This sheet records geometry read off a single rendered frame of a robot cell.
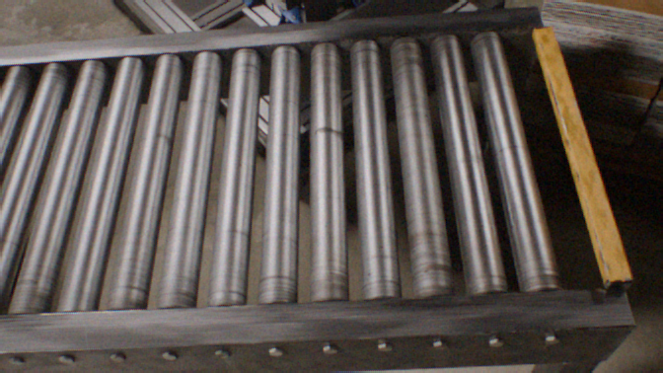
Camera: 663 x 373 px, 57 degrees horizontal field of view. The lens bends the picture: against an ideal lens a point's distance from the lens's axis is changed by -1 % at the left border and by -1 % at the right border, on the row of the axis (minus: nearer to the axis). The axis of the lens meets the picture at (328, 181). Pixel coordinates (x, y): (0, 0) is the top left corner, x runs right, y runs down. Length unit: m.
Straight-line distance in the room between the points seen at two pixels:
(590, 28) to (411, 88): 0.62
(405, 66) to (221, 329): 0.48
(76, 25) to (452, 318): 2.08
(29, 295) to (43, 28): 1.84
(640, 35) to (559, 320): 0.85
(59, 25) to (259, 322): 2.00
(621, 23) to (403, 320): 0.92
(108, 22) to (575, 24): 1.70
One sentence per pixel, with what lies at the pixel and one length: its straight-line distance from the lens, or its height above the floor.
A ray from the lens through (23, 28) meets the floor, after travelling 2.68.
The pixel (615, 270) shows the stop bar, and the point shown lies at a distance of 0.80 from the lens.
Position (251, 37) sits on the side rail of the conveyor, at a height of 0.80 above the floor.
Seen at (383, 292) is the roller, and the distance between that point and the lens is 0.76.
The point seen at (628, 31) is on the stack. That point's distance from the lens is 1.48.
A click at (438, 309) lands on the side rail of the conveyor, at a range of 0.76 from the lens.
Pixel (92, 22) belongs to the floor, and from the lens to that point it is 2.56.
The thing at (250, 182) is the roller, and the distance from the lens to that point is 0.88.
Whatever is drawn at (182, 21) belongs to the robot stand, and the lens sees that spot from 2.08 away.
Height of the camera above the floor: 1.49
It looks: 55 degrees down
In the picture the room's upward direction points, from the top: 8 degrees counter-clockwise
